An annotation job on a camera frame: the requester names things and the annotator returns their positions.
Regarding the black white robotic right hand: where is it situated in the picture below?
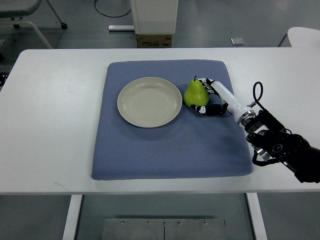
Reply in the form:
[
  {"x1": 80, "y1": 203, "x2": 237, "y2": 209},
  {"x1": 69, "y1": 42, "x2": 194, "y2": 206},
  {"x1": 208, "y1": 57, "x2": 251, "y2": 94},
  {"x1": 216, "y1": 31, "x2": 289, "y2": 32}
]
[{"x1": 190, "y1": 78, "x2": 255, "y2": 124}]

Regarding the green pear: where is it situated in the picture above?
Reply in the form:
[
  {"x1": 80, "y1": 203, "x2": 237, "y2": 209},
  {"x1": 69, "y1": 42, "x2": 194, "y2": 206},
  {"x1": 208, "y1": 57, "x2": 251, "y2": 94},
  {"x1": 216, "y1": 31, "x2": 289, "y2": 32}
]
[{"x1": 183, "y1": 76, "x2": 209, "y2": 107}]

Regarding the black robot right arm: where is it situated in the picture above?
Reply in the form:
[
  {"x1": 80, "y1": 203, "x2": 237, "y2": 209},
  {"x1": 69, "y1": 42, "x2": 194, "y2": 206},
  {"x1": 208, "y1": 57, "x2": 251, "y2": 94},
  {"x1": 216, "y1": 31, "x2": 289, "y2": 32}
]
[{"x1": 241, "y1": 81, "x2": 320, "y2": 183}]

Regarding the beige round plate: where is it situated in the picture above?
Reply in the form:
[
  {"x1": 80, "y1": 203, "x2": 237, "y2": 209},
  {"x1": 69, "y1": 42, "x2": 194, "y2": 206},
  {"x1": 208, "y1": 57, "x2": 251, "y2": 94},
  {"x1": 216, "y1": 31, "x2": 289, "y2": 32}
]
[{"x1": 117, "y1": 77, "x2": 182, "y2": 128}]

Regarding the blue textured mat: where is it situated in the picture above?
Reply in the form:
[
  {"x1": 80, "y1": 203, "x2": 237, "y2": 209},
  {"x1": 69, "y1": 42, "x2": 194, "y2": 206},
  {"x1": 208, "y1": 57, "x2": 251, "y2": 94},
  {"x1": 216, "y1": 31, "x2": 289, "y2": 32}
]
[{"x1": 91, "y1": 59, "x2": 253, "y2": 180}]

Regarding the silver floor outlet cover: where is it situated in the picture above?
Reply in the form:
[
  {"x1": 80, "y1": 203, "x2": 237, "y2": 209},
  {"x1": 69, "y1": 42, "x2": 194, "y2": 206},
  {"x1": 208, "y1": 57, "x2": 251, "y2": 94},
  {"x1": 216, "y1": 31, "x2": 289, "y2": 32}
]
[{"x1": 230, "y1": 37, "x2": 245, "y2": 46}]

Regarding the white round side table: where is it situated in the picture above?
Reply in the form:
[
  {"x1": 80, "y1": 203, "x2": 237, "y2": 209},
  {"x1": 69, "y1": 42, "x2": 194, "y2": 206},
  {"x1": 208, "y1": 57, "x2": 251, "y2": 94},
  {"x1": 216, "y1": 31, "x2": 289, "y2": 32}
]
[{"x1": 278, "y1": 27, "x2": 320, "y2": 49}]

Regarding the brown cardboard box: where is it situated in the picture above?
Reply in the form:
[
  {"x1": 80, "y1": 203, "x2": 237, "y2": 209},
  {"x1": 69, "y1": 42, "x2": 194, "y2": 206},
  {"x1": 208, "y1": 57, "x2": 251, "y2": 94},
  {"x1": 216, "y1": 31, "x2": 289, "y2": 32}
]
[{"x1": 136, "y1": 34, "x2": 173, "y2": 49}]

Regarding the black white object left edge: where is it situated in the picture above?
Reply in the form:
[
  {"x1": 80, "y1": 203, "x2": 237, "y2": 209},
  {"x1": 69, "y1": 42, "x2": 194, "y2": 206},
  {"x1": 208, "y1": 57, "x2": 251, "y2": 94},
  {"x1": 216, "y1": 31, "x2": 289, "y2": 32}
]
[{"x1": 0, "y1": 72, "x2": 9, "y2": 88}]

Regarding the white pedestal column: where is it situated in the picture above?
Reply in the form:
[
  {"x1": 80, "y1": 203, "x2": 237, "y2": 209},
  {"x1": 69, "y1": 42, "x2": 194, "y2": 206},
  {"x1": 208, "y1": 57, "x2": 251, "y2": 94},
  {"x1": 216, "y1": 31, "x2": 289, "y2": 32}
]
[{"x1": 129, "y1": 0, "x2": 179, "y2": 35}]

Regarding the silver aluminium rail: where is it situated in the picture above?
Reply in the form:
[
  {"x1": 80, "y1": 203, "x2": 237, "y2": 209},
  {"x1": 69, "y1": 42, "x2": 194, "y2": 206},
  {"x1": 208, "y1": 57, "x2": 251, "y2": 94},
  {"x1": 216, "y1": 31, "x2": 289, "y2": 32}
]
[{"x1": 108, "y1": 25, "x2": 135, "y2": 32}]

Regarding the grey metal base plate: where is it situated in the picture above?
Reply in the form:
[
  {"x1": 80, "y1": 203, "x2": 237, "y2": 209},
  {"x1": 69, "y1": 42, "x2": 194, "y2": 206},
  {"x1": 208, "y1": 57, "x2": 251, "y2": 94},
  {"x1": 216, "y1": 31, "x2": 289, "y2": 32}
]
[{"x1": 102, "y1": 218, "x2": 228, "y2": 240}]

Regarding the black floor cable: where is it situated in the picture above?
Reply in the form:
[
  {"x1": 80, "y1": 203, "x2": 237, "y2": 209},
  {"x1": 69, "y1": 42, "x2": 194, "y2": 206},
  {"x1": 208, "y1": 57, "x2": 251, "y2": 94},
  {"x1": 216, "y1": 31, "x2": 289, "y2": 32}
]
[{"x1": 93, "y1": 0, "x2": 132, "y2": 18}]

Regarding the white wheeled cart frame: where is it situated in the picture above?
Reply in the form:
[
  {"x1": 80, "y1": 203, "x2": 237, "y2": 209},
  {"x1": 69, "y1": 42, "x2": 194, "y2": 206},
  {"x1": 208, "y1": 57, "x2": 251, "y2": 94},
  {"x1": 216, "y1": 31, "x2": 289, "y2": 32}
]
[{"x1": 0, "y1": 0, "x2": 53, "y2": 49}]

